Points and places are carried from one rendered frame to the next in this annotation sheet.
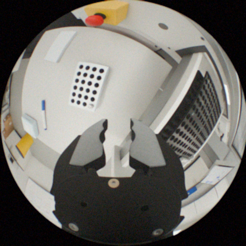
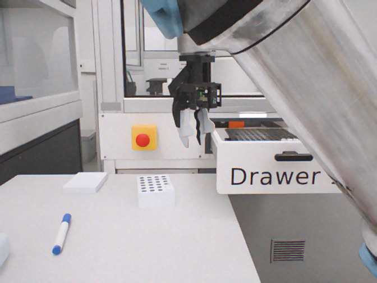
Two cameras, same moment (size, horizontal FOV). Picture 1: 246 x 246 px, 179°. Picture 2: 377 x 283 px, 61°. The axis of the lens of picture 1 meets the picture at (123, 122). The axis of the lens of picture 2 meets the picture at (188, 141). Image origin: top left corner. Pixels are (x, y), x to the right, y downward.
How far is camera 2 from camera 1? 81 cm
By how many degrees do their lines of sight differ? 100
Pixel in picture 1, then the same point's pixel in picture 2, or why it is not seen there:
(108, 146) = (223, 232)
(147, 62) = (196, 178)
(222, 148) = not seen: outside the picture
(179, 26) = not seen: hidden behind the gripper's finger
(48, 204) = not seen: outside the picture
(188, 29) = (192, 119)
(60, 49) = (96, 181)
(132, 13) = (160, 137)
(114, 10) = (154, 129)
